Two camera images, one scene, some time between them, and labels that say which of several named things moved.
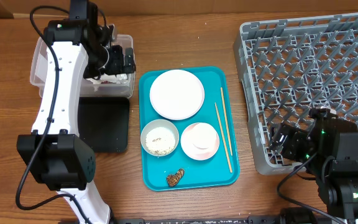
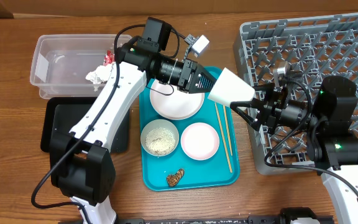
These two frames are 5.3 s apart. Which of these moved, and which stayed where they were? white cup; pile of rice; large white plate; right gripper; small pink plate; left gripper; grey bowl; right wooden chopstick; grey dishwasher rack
Moved: right gripper; left gripper; white cup
Stayed: right wooden chopstick; grey dishwasher rack; pile of rice; grey bowl; small pink plate; large white plate
